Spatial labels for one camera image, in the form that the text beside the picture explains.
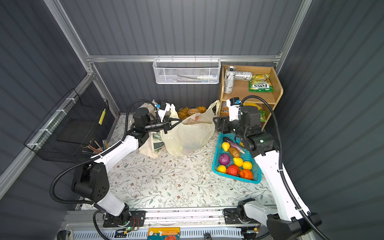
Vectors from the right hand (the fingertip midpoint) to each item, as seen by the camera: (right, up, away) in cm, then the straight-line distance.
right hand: (219, 119), depth 67 cm
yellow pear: (+9, -16, +29) cm, 35 cm away
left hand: (-18, +1, +9) cm, 20 cm away
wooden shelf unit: (+17, +19, +23) cm, 34 cm away
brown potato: (+14, -19, +24) cm, 34 cm away
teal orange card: (-26, -53, +2) cm, 59 cm away
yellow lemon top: (+15, -24, +21) cm, 35 cm away
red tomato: (+10, -27, +16) cm, 33 cm away
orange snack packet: (+8, +7, +29) cm, 31 cm away
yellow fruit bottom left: (+4, -28, +19) cm, 34 cm away
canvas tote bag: (-34, -11, +19) cm, 40 cm away
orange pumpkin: (+17, -30, +16) cm, 38 cm away
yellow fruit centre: (+20, -26, +21) cm, 39 cm away
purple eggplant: (+14, -15, +31) cm, 37 cm away
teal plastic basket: (+11, -23, +23) cm, 35 cm away
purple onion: (+6, -23, +22) cm, 32 cm away
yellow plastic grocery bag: (-12, -7, +14) cm, 20 cm away
